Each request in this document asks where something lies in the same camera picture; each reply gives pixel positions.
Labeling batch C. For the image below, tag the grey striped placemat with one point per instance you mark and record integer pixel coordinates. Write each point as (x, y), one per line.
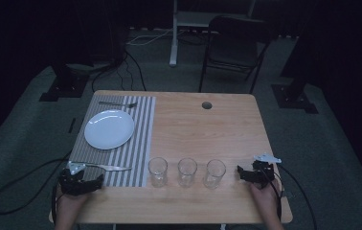
(131, 150)

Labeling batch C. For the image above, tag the white round plate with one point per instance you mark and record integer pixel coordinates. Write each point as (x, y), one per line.
(109, 129)

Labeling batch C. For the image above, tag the silver fork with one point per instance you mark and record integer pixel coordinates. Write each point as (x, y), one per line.
(118, 103)

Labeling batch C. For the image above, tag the black stand with base plate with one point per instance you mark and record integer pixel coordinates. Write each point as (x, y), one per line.
(65, 84)
(294, 96)

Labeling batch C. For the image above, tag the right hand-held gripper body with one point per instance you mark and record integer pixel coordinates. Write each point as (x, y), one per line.
(264, 169)

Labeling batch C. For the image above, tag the black folding chair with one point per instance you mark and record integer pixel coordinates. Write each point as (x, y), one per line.
(233, 48)

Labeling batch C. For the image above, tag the small black floor strip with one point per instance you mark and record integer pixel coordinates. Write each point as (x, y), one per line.
(72, 125)

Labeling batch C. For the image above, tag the clear drinking glass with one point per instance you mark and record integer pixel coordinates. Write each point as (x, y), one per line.
(187, 171)
(214, 172)
(158, 171)

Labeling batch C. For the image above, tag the silver table knife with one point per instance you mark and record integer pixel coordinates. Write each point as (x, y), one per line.
(112, 166)

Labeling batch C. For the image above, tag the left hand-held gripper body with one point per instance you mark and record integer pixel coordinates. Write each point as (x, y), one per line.
(71, 183)

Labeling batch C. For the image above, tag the white metal desk frame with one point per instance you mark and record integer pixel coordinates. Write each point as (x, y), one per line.
(182, 22)

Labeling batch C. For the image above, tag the person's left hand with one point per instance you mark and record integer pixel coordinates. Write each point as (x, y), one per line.
(71, 201)

